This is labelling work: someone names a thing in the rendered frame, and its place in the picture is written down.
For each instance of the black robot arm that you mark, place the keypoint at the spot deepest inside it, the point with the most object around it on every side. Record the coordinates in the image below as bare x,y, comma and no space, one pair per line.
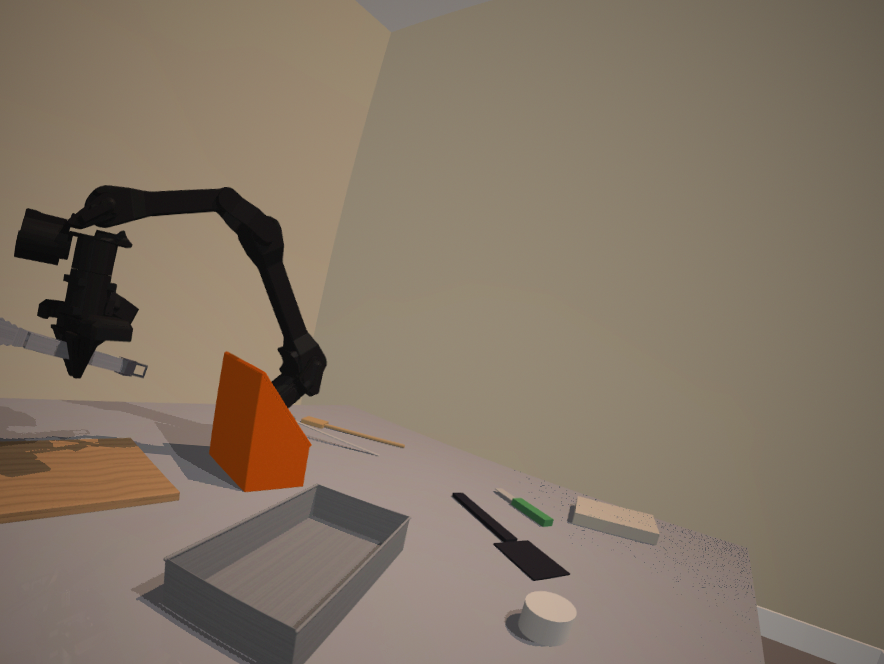
46,238

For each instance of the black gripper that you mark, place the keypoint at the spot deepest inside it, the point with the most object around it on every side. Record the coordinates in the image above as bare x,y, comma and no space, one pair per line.
80,319

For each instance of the grey rectangular roasting tin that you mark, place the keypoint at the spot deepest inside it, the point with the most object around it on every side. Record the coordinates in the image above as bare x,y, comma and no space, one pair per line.
276,584

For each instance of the grey cylinder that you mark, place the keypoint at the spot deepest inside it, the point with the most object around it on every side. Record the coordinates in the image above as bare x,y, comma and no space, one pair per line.
547,618

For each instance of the black spatula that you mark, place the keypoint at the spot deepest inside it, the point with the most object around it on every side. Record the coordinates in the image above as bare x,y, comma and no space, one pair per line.
530,559

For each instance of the orange flat spatula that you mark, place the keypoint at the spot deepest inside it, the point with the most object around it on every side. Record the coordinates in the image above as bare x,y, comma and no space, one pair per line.
322,424

